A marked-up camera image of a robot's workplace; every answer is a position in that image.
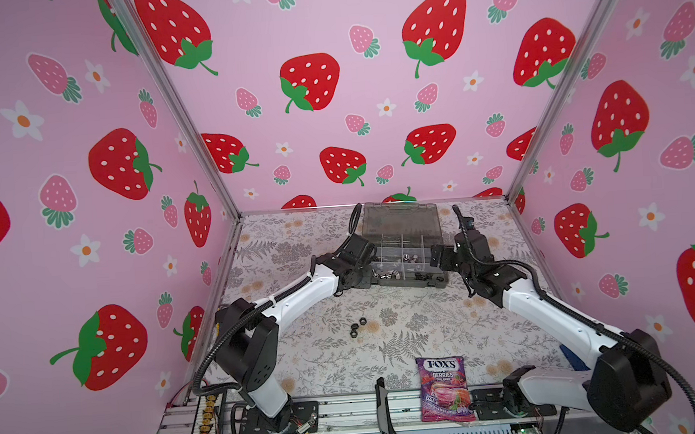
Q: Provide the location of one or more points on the grey plastic organizer box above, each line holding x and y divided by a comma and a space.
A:
399, 228

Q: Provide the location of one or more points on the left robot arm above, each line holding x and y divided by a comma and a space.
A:
245, 353

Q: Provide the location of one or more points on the black nuts cluster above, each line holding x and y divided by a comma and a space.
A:
358, 327

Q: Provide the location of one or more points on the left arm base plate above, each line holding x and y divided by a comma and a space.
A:
294, 416

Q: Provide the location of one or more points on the terminal block strip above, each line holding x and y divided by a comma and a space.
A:
208, 415

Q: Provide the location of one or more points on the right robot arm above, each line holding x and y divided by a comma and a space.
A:
626, 379

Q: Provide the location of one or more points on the silver wing nuts pile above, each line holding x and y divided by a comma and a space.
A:
388, 272

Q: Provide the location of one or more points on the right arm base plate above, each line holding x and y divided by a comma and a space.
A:
496, 403

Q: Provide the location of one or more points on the black bolt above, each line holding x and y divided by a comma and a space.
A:
437, 279

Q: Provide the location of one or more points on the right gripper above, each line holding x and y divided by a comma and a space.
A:
443, 262

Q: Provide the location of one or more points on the Fox's candy bag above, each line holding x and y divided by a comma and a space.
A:
444, 393

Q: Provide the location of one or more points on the black utility knife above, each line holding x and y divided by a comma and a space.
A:
384, 420

